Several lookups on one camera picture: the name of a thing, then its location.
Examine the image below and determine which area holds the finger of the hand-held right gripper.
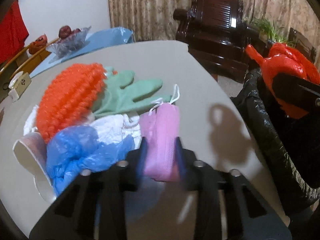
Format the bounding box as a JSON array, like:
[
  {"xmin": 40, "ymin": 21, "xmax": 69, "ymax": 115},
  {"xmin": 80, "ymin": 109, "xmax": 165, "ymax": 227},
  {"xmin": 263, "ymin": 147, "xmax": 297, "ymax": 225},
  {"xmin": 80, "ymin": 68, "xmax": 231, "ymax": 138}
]
[{"xmin": 272, "ymin": 72, "xmax": 320, "ymax": 110}]

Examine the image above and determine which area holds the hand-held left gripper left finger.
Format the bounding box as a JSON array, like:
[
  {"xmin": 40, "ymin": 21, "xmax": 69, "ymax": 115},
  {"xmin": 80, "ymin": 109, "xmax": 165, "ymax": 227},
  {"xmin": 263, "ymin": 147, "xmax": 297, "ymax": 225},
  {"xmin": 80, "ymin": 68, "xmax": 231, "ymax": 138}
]
[{"xmin": 29, "ymin": 136, "xmax": 150, "ymax": 240}]

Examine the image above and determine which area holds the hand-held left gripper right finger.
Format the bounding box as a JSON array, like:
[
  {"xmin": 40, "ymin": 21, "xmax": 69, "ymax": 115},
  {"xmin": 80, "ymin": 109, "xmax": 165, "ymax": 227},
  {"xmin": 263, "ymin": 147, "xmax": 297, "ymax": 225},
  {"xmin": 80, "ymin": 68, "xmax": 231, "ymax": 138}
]
[{"xmin": 175, "ymin": 136, "xmax": 293, "ymax": 240}]

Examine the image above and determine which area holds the pink face mask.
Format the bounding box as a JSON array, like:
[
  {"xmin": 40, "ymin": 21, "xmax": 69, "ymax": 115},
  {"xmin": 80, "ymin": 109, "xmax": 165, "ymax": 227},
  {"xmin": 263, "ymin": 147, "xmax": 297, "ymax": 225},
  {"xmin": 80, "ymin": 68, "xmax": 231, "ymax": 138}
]
[{"xmin": 139, "ymin": 84, "xmax": 180, "ymax": 182}]

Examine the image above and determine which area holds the red plastic bag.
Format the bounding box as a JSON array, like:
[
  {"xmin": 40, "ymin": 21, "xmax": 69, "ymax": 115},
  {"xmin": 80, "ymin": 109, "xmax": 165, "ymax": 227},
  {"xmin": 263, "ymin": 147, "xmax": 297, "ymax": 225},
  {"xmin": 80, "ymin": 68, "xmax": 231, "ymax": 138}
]
[{"xmin": 244, "ymin": 42, "xmax": 320, "ymax": 119}]

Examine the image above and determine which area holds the white tissue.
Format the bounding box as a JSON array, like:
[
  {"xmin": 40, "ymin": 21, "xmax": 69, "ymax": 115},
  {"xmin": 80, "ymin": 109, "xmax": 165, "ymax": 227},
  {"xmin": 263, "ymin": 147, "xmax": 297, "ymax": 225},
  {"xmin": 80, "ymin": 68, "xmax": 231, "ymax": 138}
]
[{"xmin": 24, "ymin": 105, "xmax": 143, "ymax": 150}]

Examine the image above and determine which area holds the green work glove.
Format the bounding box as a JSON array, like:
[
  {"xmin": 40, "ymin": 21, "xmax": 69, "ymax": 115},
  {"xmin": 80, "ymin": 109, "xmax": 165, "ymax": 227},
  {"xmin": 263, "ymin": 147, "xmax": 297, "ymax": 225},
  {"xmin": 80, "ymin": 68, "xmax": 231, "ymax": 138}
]
[{"xmin": 91, "ymin": 66, "xmax": 173, "ymax": 119}]

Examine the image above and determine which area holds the blue plastic bag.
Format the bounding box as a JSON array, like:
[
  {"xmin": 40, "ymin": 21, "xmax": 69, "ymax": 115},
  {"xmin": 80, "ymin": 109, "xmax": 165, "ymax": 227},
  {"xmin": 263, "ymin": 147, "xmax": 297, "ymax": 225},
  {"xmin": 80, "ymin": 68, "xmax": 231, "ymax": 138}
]
[{"xmin": 46, "ymin": 126, "xmax": 135, "ymax": 198}]

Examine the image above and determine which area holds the orange foam fruit net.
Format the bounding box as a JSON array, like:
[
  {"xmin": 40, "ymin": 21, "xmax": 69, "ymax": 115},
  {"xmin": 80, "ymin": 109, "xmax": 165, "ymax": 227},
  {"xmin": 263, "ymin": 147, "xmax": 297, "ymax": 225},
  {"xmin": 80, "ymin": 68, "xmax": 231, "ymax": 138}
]
[{"xmin": 35, "ymin": 62, "xmax": 108, "ymax": 144}]

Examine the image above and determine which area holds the white paper cup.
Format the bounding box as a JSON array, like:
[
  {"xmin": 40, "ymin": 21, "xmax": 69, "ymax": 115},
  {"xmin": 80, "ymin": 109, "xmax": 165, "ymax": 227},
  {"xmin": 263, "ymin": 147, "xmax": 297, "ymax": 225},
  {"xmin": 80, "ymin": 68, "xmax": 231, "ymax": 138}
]
[{"xmin": 12, "ymin": 132, "xmax": 57, "ymax": 203}]

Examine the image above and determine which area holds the green potted plant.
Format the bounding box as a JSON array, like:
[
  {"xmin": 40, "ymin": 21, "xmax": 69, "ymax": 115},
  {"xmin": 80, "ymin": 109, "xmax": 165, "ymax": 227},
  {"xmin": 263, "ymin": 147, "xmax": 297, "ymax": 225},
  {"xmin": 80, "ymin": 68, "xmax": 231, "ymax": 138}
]
[{"xmin": 246, "ymin": 17, "xmax": 293, "ymax": 45}]

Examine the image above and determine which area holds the dark wooden armchair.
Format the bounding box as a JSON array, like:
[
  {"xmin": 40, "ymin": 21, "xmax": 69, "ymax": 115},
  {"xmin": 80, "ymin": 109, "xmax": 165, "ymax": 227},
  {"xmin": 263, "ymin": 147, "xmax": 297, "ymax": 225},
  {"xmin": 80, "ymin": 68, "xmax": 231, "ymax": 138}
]
[{"xmin": 173, "ymin": 0, "xmax": 265, "ymax": 84}]

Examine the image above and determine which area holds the blue table cloth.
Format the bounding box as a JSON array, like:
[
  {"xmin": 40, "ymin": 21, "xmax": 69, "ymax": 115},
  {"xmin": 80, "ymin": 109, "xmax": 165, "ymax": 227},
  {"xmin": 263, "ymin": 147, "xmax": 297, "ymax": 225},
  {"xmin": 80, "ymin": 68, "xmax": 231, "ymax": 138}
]
[{"xmin": 30, "ymin": 27, "xmax": 135, "ymax": 79}]

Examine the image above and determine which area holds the glass fruit bowl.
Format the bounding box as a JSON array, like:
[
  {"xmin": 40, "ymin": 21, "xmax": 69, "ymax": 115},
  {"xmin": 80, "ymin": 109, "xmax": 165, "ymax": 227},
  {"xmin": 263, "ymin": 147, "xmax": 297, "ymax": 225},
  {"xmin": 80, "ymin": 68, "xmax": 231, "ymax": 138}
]
[{"xmin": 46, "ymin": 26, "xmax": 92, "ymax": 58}]

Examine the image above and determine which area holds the beige tissue box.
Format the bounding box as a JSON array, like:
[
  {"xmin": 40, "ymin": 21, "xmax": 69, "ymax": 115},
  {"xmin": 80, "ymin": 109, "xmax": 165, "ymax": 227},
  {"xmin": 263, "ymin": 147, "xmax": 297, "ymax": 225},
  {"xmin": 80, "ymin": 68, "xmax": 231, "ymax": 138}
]
[{"xmin": 8, "ymin": 71, "xmax": 32, "ymax": 102}]

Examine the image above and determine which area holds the light wooden chair back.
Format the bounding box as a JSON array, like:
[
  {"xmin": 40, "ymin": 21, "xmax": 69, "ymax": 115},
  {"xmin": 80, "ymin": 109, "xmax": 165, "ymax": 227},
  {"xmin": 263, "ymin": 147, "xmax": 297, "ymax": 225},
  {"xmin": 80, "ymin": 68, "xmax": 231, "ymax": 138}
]
[
  {"xmin": 0, "ymin": 45, "xmax": 34, "ymax": 77},
  {"xmin": 24, "ymin": 38, "xmax": 60, "ymax": 74}
]

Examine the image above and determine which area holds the brown patterned curtain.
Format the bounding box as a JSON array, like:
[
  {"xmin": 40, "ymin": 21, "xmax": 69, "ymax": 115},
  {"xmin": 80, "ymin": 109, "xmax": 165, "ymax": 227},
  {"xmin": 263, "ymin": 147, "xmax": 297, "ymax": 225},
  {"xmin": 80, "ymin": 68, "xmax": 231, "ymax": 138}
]
[{"xmin": 107, "ymin": 0, "xmax": 320, "ymax": 63}]

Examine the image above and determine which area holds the large red apple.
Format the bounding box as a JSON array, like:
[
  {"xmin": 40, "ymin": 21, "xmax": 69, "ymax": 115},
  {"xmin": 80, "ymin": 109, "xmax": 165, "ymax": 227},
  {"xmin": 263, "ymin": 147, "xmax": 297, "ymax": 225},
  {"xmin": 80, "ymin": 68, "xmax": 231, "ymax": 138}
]
[{"xmin": 59, "ymin": 25, "xmax": 72, "ymax": 39}]

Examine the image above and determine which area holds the red cloth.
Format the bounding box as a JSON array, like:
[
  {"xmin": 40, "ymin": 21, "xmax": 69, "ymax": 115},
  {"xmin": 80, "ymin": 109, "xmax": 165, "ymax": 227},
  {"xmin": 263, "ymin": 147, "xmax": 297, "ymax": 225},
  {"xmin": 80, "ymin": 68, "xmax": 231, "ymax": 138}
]
[{"xmin": 0, "ymin": 0, "xmax": 29, "ymax": 65}]

